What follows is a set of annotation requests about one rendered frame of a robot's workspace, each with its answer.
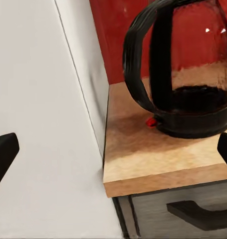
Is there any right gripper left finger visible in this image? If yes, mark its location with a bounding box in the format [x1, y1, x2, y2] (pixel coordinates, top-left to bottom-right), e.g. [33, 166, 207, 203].
[0, 132, 19, 182]

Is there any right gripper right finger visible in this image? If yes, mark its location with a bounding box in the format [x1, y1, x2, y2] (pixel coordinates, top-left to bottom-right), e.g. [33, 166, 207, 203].
[217, 132, 227, 164]

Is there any electric kettle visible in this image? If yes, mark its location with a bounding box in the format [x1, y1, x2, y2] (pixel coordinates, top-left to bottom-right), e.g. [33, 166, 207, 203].
[122, 0, 227, 138]

